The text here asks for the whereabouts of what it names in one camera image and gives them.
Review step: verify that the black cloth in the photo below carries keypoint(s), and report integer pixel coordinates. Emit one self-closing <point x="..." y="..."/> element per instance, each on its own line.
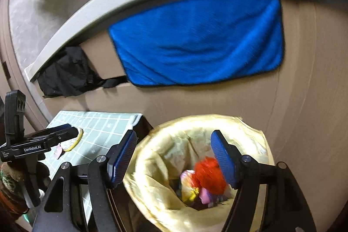
<point x="70" y="71"/>

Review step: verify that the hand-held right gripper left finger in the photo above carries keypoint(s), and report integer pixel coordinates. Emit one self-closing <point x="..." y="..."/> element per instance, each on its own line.
<point x="125" y="156"/>

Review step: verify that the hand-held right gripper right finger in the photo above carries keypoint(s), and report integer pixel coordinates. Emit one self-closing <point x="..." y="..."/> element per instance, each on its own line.
<point x="221" y="156"/>

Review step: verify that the blue cloth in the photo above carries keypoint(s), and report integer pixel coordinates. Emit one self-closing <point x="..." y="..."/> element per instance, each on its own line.
<point x="198" y="39"/>

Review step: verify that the green grid cutting mat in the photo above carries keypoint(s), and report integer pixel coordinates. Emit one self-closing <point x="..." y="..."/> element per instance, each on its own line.
<point x="108" y="123"/>

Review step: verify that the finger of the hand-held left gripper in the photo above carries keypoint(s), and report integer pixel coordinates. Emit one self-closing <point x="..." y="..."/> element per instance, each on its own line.
<point x="65" y="135"/>
<point x="59" y="128"/>

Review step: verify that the silver yellow-edged wrapper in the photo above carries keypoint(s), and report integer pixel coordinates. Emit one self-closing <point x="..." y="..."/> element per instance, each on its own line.
<point x="73" y="142"/>

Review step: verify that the yellow lined trash bin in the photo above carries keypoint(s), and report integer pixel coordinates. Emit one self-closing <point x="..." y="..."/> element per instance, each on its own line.
<point x="163" y="161"/>

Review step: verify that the small pink wrapper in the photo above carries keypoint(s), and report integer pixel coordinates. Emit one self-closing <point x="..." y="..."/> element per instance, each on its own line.
<point x="58" y="151"/>

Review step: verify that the pink packet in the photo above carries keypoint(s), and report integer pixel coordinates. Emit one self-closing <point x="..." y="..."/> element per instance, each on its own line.
<point x="206" y="195"/>

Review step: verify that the red wrapper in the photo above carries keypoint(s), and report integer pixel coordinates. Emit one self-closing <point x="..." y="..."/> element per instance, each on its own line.
<point x="209" y="175"/>

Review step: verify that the pink yellow wrapper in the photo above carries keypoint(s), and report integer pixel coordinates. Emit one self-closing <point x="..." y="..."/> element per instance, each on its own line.
<point x="190" y="185"/>

